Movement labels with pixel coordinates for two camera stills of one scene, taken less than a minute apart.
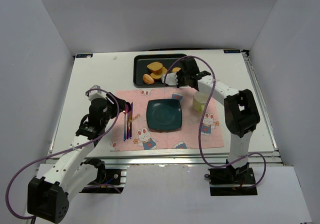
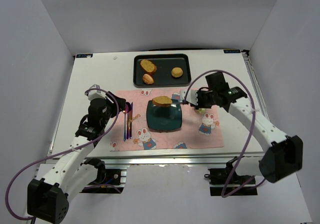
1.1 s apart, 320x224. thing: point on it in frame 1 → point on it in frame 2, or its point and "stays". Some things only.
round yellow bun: x=176 y=69 stays
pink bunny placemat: x=130 y=132 stays
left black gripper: x=120 y=106 stays
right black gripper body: x=180 y=78 → x=200 y=99
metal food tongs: x=163 y=78 → x=174 y=104
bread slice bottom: x=164 y=71 → x=148 y=66
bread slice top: x=155 y=67 → x=162 y=101
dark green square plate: x=164 y=116 stays
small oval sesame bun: x=148 y=79 stays
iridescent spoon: x=124 y=112 stays
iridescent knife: x=130 y=120 stays
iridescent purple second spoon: x=128 y=107 stays
